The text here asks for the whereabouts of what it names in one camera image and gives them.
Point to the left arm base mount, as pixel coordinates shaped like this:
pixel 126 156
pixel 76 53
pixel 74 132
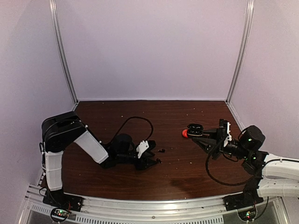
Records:
pixel 63 204

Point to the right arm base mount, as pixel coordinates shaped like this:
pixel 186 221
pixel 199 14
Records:
pixel 246 201

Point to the black earbud charging case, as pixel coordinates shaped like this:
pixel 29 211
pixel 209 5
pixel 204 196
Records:
pixel 194 130

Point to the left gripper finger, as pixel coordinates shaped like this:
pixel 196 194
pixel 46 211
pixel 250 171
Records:
pixel 148 153
pixel 146 163

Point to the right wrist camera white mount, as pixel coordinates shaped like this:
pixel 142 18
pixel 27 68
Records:
pixel 224 125

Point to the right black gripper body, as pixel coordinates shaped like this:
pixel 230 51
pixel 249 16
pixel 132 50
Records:
pixel 242 153

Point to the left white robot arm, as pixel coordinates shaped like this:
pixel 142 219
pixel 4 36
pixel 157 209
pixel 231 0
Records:
pixel 59 131

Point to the aluminium frame post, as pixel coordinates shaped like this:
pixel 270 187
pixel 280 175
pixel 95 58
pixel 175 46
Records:
pixel 242 50
pixel 61 51

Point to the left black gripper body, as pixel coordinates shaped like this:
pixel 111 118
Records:
pixel 123 157

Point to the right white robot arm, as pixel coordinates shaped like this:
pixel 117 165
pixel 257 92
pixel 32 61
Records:
pixel 270 175

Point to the red earbud charging case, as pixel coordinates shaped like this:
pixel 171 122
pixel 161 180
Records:
pixel 184 133

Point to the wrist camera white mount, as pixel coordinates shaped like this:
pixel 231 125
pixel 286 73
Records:
pixel 144 145
pixel 224 125

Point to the left aluminium frame post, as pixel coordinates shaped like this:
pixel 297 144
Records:
pixel 61 51

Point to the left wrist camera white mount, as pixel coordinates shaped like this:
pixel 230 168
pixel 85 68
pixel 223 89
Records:
pixel 144 145

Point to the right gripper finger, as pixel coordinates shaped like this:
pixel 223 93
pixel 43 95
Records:
pixel 211 133
pixel 206 144

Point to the right aluminium frame post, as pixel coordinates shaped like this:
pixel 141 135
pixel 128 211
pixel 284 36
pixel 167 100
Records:
pixel 242 50

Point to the aluminium front rail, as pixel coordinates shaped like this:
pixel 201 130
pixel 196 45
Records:
pixel 207 210

